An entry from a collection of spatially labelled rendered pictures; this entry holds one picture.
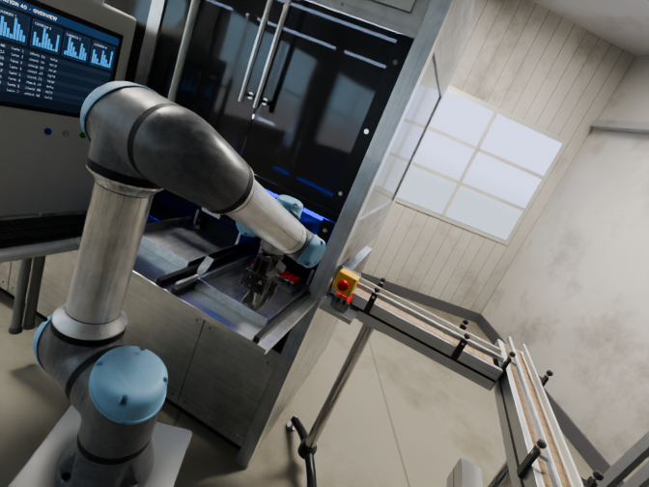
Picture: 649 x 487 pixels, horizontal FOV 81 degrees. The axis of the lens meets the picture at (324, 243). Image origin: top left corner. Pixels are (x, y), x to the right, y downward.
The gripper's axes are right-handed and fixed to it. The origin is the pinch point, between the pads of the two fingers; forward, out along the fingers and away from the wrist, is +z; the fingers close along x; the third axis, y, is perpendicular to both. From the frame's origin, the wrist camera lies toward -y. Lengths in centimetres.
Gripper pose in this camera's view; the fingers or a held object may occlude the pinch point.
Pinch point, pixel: (253, 306)
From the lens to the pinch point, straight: 115.9
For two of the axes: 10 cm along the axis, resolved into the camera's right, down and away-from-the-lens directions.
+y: -3.1, 1.9, -9.3
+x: 8.7, 4.4, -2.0
